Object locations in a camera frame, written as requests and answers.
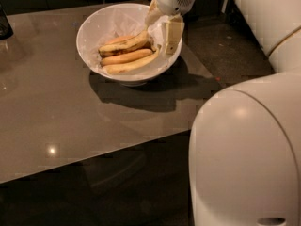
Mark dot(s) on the orange banana in middle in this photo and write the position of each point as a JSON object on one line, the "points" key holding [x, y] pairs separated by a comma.
{"points": [[127, 57]]}

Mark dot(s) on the orange banana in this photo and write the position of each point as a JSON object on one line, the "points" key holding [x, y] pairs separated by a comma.
{"points": [[119, 39], [127, 57]]}

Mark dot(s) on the white ceramic bowl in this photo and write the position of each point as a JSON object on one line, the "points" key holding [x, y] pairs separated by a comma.
{"points": [[94, 29]]}

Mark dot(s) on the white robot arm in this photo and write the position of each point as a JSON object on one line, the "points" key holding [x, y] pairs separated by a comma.
{"points": [[245, 143]]}

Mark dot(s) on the black slatted appliance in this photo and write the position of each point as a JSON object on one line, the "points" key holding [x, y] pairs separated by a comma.
{"points": [[231, 14]]}

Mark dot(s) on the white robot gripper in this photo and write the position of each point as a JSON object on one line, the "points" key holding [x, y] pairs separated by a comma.
{"points": [[173, 0]]}

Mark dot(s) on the yellow banana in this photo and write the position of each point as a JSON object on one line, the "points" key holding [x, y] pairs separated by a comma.
{"points": [[132, 65]]}

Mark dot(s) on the dark object at table corner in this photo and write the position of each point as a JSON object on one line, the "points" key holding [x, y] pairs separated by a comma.
{"points": [[5, 28]]}

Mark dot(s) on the orange banana at back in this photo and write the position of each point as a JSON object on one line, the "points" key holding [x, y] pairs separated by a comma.
{"points": [[119, 39]]}

